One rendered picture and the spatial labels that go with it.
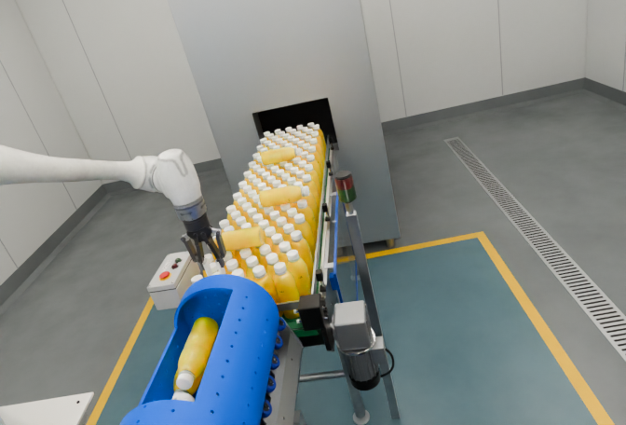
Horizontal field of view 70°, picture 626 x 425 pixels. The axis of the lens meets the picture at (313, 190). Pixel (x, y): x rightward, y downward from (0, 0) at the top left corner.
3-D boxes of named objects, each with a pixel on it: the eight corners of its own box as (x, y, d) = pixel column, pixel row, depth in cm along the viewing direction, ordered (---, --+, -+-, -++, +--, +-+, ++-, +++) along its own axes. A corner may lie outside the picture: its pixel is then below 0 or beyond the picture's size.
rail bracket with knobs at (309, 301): (299, 335, 142) (291, 310, 138) (301, 320, 149) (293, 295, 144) (330, 332, 141) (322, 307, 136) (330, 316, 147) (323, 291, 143)
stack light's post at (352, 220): (391, 418, 209) (346, 216, 163) (390, 411, 212) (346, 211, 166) (400, 418, 208) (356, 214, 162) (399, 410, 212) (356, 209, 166)
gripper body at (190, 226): (176, 223, 135) (186, 249, 139) (202, 219, 134) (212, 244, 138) (184, 211, 142) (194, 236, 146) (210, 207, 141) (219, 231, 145)
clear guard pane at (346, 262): (359, 371, 180) (333, 274, 159) (355, 258, 250) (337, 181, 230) (360, 371, 180) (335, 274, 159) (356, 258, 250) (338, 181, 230)
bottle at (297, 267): (293, 297, 160) (280, 254, 153) (312, 290, 161) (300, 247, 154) (298, 308, 154) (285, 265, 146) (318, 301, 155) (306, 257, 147)
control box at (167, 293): (156, 310, 154) (145, 287, 150) (176, 275, 172) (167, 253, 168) (183, 307, 153) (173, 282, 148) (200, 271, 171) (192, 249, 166)
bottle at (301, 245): (297, 284, 167) (285, 242, 159) (301, 272, 173) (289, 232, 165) (316, 282, 165) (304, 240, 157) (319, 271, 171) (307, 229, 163)
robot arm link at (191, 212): (197, 203, 131) (203, 221, 133) (205, 189, 139) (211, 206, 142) (168, 208, 132) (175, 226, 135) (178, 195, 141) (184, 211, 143)
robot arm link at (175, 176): (210, 193, 135) (189, 186, 144) (193, 145, 129) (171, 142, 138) (180, 210, 129) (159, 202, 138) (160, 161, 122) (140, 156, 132)
